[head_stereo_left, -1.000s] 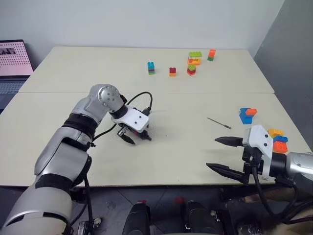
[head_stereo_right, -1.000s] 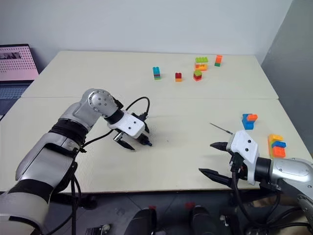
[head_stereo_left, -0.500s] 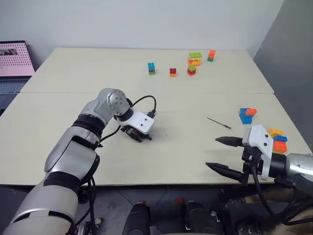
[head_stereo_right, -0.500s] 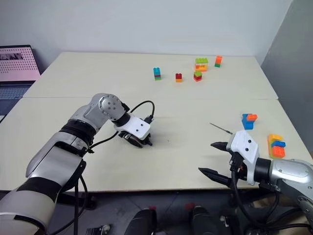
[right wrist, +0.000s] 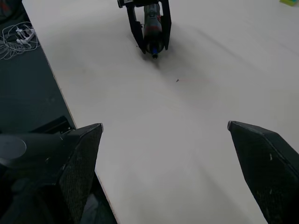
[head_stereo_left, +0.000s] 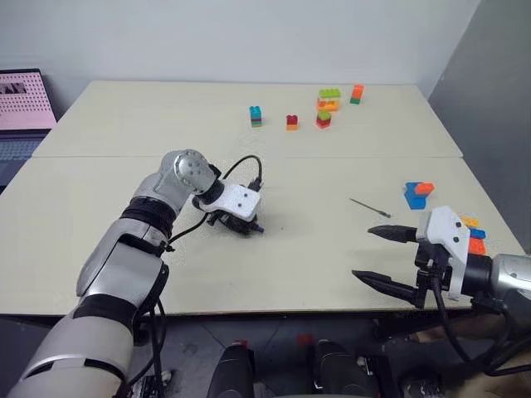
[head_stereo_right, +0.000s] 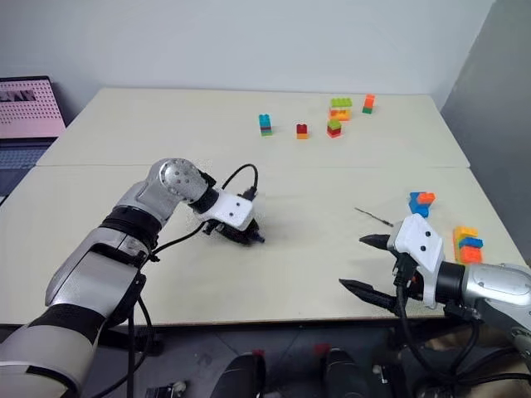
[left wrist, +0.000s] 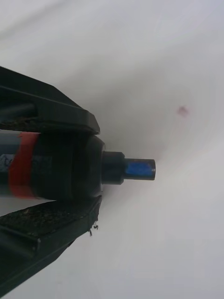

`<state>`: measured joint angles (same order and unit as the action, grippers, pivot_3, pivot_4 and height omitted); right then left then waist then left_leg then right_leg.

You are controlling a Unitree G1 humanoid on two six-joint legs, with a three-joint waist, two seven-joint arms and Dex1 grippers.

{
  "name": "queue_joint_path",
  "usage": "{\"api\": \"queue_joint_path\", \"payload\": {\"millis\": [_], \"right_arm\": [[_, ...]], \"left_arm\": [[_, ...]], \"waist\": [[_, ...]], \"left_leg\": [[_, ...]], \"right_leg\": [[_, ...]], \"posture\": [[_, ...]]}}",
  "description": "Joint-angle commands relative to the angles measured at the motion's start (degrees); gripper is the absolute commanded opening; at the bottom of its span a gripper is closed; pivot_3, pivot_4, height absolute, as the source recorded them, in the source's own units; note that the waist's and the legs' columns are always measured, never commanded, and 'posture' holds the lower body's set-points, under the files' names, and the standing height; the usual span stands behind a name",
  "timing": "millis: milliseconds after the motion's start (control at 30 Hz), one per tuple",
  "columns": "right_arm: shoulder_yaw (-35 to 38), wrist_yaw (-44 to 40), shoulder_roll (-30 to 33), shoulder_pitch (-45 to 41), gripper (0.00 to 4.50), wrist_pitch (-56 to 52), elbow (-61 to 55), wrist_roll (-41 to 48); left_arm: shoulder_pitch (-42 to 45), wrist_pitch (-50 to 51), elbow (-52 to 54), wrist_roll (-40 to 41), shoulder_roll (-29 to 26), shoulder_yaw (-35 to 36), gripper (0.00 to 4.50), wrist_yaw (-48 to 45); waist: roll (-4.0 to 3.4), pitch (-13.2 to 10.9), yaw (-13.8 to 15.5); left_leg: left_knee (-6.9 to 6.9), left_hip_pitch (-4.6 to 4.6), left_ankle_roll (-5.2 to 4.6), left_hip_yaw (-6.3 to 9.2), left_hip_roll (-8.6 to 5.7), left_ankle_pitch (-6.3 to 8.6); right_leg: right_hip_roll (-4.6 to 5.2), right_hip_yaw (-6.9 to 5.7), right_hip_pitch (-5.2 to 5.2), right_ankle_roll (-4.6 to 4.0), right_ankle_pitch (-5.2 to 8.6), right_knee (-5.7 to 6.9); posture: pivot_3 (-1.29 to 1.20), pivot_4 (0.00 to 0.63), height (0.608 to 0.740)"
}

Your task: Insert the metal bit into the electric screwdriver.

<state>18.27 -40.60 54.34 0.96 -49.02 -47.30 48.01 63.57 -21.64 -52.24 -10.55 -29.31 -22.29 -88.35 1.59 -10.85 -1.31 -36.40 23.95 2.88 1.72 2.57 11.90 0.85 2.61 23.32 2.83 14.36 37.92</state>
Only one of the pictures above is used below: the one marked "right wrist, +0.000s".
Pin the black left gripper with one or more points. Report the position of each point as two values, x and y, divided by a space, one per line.
140 2

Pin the dark bottle with blue cap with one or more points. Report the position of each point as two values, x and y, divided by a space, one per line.
152 30

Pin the green box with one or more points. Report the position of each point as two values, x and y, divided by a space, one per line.
290 2

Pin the white power strip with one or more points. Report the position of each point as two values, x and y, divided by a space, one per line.
25 35

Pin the dark bag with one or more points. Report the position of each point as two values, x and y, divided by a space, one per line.
10 9

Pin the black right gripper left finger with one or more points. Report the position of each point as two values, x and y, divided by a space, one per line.
79 163

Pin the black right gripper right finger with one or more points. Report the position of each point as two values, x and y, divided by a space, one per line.
268 168

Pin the dark robot body joint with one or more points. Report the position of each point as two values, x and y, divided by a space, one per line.
35 149

